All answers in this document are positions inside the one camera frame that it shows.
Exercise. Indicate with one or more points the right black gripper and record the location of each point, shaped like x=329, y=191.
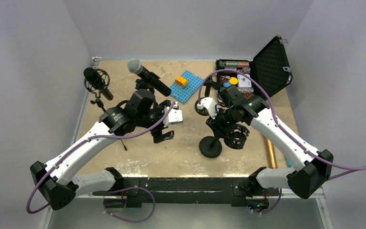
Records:
x=219, y=130

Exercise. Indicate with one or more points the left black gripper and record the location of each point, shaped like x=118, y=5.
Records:
x=157, y=135

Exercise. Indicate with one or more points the black stand with shock mount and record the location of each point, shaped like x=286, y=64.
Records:
x=221, y=142

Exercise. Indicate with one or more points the gold handheld microphone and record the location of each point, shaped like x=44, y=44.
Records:
x=270, y=150

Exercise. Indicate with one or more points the black silver-grille microphone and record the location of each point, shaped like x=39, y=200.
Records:
x=136, y=67

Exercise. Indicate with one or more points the black round-base mic stand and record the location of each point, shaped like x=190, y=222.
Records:
x=209, y=84

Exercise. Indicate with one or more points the blue handheld microphone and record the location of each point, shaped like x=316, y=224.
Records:
x=288, y=162

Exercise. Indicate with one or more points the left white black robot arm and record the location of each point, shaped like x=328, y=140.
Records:
x=56, y=181

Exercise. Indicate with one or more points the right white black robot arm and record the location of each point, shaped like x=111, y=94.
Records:
x=311, y=168

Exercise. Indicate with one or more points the black stand behind left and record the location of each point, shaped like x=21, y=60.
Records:
x=141, y=84

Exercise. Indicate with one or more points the black condenser microphone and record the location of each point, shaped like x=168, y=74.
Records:
x=99, y=80

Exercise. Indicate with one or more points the yellow poker chip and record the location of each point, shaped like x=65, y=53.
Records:
x=233, y=81

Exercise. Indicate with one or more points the white card deck box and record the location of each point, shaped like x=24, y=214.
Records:
x=243, y=82

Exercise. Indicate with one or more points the blue studded baseplate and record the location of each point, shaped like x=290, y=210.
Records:
x=183, y=94

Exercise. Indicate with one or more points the orange yellow toy brick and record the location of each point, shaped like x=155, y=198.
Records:
x=181, y=81

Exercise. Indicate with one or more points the black poker chip case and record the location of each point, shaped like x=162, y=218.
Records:
x=269, y=68

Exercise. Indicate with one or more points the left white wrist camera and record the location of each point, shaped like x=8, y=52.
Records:
x=174, y=117

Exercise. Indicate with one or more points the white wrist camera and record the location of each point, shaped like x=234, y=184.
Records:
x=207, y=107
x=174, y=117

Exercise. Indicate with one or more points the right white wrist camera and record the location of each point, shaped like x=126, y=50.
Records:
x=207, y=107

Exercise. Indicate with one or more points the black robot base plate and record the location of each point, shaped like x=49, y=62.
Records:
x=234, y=191

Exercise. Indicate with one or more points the black tripod shock-mount stand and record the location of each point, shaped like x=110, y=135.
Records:
x=97, y=99

